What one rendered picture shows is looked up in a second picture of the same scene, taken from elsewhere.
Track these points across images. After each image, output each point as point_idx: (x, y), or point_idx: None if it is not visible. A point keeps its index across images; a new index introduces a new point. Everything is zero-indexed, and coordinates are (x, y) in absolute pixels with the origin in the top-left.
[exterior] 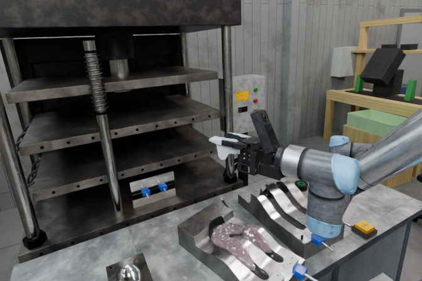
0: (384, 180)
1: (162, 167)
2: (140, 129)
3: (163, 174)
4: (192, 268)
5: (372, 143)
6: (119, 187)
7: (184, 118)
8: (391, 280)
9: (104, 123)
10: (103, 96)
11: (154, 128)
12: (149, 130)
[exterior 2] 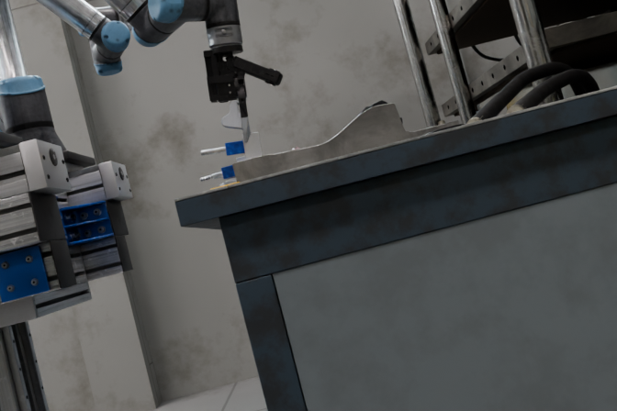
0: (73, 27)
1: (495, 80)
2: (463, 6)
3: (495, 94)
4: None
5: None
6: (465, 110)
7: None
8: (99, 163)
9: (430, 4)
10: None
11: (470, 3)
12: (468, 7)
